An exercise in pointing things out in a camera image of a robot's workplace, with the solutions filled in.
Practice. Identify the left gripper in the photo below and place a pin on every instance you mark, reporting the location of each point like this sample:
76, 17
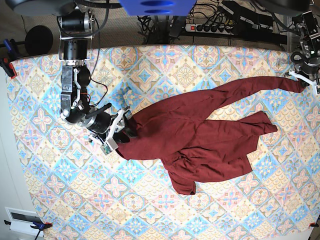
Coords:
310, 72

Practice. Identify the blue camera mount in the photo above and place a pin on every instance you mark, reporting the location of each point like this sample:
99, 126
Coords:
157, 7

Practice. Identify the orange right clamp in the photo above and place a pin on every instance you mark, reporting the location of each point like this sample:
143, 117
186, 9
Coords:
314, 225

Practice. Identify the black round stool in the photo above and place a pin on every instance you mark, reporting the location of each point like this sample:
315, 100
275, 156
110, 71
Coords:
38, 41

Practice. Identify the black power strip red switch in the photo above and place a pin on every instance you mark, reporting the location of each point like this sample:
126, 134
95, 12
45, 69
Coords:
209, 28

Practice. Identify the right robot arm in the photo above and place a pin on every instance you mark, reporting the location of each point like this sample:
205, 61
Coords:
76, 32

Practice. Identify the blue orange lower clamp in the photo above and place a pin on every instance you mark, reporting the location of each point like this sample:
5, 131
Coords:
37, 226

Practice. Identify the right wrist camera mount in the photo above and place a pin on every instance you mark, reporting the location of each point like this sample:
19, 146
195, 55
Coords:
106, 147

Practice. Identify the white wall socket plate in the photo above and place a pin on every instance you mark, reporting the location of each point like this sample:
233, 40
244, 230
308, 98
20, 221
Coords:
15, 214

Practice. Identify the maroon t-shirt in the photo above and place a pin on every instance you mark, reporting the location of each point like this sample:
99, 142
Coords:
193, 148

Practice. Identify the patterned tablecloth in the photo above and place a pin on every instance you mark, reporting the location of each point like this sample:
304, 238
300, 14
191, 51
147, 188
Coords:
88, 195

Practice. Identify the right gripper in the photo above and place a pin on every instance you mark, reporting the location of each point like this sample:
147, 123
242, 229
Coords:
110, 127

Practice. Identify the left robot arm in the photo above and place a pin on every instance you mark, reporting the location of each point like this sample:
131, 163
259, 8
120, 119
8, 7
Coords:
307, 60

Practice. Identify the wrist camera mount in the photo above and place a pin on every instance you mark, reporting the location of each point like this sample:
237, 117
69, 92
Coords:
313, 85
106, 147

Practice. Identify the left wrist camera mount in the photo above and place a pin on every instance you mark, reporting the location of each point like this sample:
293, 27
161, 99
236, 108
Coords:
313, 85

